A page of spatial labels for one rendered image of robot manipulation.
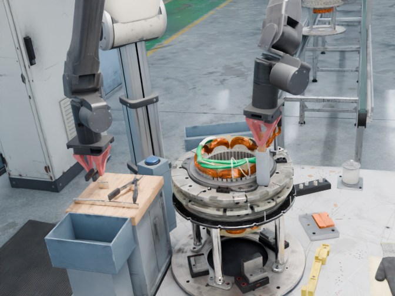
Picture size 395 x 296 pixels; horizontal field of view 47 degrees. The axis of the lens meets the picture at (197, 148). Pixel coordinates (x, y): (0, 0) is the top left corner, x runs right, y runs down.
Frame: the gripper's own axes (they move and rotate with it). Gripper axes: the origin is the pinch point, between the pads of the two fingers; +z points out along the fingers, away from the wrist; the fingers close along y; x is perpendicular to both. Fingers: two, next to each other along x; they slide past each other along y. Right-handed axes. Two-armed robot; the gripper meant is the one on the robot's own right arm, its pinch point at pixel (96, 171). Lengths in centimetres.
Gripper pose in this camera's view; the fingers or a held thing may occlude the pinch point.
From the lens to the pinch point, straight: 119.2
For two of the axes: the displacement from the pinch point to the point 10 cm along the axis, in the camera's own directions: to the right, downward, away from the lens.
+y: 9.6, 0.5, -2.7
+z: 0.7, 8.9, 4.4
